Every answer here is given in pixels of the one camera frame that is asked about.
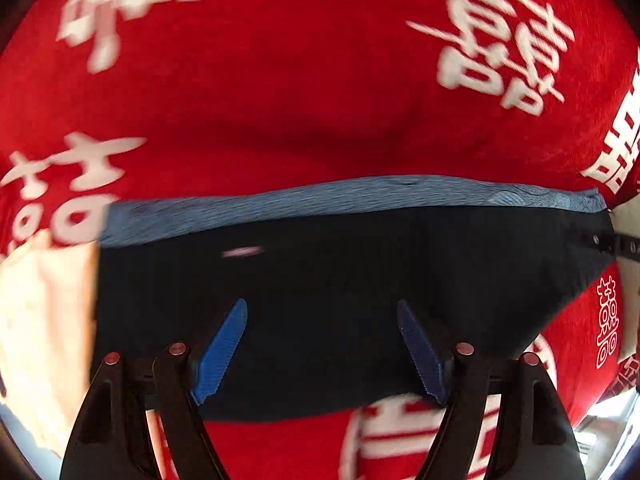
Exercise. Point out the cream folded cloth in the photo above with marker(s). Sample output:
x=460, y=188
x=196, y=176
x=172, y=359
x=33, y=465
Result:
x=47, y=337

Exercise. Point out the black pants with blue trim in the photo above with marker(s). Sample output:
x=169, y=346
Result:
x=322, y=270

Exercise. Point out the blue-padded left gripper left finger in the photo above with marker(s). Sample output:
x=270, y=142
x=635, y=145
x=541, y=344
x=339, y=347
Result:
x=184, y=378

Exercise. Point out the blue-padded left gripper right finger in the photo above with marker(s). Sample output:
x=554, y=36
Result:
x=458, y=380

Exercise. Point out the red bedspread with white characters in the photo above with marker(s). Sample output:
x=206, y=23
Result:
x=107, y=101

